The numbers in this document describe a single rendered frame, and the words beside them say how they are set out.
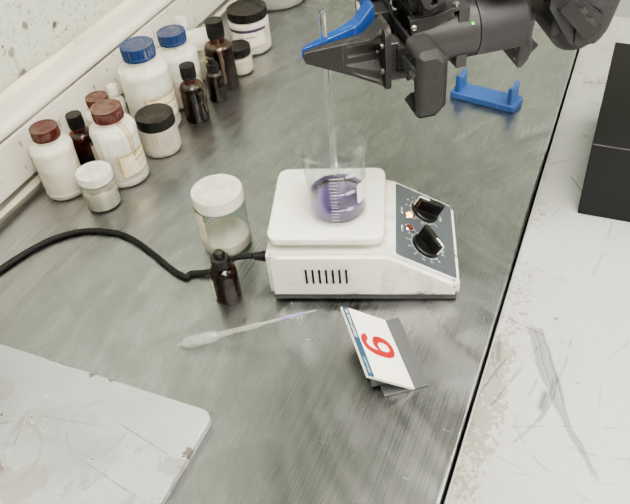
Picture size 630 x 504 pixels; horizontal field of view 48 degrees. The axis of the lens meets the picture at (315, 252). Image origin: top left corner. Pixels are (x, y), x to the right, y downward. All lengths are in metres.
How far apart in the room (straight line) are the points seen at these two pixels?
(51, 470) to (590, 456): 0.47
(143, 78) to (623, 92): 0.61
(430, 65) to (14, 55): 0.64
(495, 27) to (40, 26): 0.65
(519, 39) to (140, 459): 0.51
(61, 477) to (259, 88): 0.68
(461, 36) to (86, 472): 0.51
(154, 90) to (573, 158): 0.57
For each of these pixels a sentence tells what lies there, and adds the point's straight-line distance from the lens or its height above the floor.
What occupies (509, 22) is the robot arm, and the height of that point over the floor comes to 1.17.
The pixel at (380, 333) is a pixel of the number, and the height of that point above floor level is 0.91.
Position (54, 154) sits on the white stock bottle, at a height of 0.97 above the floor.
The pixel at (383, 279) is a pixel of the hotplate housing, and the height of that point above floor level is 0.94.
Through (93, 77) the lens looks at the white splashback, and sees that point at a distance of 1.11.
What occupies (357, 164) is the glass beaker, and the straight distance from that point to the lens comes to 0.69.
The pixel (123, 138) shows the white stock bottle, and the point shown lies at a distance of 0.95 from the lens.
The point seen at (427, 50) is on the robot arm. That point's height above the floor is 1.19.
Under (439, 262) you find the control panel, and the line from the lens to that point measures 0.75.
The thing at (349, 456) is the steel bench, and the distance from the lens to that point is 0.66.
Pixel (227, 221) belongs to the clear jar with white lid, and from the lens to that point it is 0.80.
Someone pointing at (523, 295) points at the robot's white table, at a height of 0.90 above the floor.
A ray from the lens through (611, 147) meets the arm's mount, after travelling 0.84.
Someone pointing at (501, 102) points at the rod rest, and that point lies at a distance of 1.07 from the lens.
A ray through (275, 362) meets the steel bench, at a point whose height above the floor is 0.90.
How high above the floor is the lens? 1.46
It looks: 43 degrees down
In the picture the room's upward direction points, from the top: 7 degrees counter-clockwise
